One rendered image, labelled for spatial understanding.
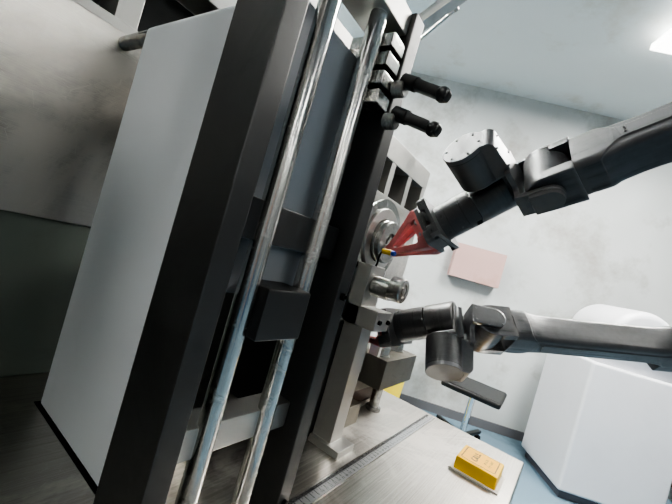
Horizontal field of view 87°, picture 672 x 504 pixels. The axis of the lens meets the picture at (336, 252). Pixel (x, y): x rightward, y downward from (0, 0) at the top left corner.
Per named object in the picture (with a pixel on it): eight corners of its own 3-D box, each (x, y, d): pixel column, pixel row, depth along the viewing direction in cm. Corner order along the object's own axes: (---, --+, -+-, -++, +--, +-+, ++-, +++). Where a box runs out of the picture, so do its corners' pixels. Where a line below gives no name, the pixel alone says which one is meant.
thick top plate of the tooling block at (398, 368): (378, 391, 70) (387, 361, 70) (246, 322, 93) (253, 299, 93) (409, 380, 83) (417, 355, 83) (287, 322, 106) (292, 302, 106)
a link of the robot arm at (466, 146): (571, 206, 45) (564, 164, 50) (538, 135, 39) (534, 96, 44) (477, 232, 52) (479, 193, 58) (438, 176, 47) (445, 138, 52)
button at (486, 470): (494, 492, 59) (498, 478, 59) (452, 468, 63) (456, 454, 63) (501, 477, 65) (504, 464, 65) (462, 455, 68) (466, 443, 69)
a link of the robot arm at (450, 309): (466, 311, 64) (456, 293, 60) (469, 346, 59) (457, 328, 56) (429, 317, 67) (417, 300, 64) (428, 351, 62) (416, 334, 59)
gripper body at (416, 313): (404, 344, 70) (441, 339, 66) (381, 346, 62) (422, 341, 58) (398, 311, 72) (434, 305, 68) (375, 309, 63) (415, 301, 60)
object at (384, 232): (400, 253, 67) (379, 270, 62) (391, 250, 68) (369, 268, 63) (400, 215, 63) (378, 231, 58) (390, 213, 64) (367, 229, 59)
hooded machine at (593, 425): (604, 479, 298) (650, 317, 298) (663, 535, 237) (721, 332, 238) (518, 451, 305) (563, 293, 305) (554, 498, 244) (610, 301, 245)
